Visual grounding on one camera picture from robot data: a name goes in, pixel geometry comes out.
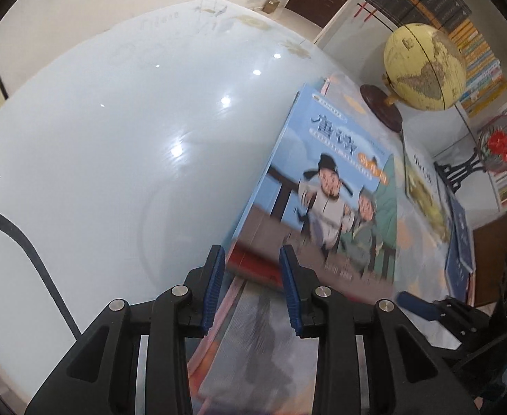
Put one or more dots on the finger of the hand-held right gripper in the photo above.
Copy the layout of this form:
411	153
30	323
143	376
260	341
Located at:
461	311
415	304

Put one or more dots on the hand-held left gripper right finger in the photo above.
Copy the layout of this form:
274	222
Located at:
290	294

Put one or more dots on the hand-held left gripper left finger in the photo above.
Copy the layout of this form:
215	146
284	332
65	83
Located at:
212	287

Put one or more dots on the red book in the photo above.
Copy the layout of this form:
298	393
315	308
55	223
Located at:
253	263

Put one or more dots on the dark blue bird cover book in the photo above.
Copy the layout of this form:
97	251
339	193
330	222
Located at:
459	263

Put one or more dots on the light blue illustrated book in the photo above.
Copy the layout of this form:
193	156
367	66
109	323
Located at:
322	160

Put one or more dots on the brown wooden cabinet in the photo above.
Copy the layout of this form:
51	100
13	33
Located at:
491	246

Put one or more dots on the white and meadow cover book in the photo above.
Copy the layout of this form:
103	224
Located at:
426	190

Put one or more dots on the red flower fan ornament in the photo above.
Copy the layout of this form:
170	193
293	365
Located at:
500	142

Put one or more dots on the yellow globe on wooden base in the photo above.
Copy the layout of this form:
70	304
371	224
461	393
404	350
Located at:
422	65

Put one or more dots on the row of orange yellow spines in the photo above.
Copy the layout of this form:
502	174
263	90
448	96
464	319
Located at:
478	65

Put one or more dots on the white bookshelf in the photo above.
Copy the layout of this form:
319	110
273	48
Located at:
348	21

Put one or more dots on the small brown box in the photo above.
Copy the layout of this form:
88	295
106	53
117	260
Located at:
272	5

